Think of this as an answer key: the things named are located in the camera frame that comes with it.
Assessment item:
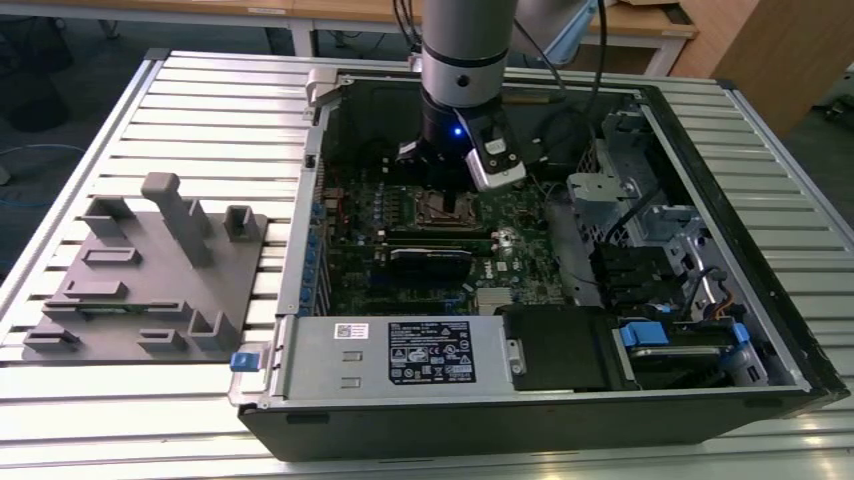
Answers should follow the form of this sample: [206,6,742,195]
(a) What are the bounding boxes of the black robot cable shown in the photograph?
[526,0,610,161]

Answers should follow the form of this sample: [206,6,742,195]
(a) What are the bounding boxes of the coloured wire bundle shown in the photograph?
[706,292,746,321]

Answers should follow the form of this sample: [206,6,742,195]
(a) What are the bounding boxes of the silver metal drive cage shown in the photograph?
[565,110,716,307]

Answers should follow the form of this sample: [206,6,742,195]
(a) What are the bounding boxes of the black graphics card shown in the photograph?
[385,244,477,292]

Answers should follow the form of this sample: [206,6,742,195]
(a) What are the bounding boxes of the wooden cabinet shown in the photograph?
[670,0,854,139]

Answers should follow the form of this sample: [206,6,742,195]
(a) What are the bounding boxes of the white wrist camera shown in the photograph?
[465,129,529,191]

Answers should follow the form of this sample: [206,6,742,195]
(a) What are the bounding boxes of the metal socket cover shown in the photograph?
[413,187,486,229]

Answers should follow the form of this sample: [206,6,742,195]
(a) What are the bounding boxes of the silver heatsink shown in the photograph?
[474,287,517,308]

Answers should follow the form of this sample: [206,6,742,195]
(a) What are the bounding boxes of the grey power supply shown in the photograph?
[266,314,524,401]

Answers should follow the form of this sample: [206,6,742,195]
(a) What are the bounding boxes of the hard disk drive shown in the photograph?
[626,344,729,390]

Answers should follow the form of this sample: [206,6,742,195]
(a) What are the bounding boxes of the grey parts rack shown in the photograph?
[19,172,273,364]

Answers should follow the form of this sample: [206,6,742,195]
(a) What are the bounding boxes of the black plastic bracket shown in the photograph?
[593,243,677,307]

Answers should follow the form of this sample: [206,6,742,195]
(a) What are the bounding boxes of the silver CPU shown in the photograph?
[426,194,470,219]

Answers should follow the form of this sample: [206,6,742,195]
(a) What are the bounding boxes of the green motherboard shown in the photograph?
[319,164,582,319]

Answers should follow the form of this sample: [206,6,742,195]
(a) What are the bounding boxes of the wooden desk white frame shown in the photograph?
[293,0,702,79]

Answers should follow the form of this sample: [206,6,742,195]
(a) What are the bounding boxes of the green RAM stick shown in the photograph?
[78,302,153,317]

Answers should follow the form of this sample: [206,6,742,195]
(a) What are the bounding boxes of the black PC case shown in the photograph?
[226,67,853,464]

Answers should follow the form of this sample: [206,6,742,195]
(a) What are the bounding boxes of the black office chair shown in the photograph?
[0,27,79,134]

